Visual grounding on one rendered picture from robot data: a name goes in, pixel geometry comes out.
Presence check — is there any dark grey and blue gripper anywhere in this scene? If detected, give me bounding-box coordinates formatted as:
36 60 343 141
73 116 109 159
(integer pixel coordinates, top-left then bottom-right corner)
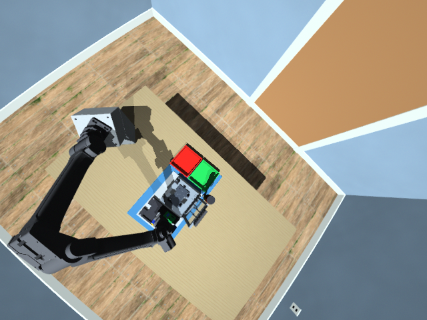
151 213 177 235

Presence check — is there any green open-top bin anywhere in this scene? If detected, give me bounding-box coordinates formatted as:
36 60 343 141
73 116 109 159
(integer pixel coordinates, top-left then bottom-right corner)
188 160 220 192

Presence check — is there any red bin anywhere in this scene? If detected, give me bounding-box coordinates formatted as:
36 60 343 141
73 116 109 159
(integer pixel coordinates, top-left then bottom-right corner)
170 145 202 177

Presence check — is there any green circuit board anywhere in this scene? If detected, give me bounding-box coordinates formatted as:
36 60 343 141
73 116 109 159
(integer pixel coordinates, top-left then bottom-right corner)
164 211 176 224

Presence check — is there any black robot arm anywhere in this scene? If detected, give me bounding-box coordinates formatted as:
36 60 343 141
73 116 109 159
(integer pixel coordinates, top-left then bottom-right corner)
7 117 176 274

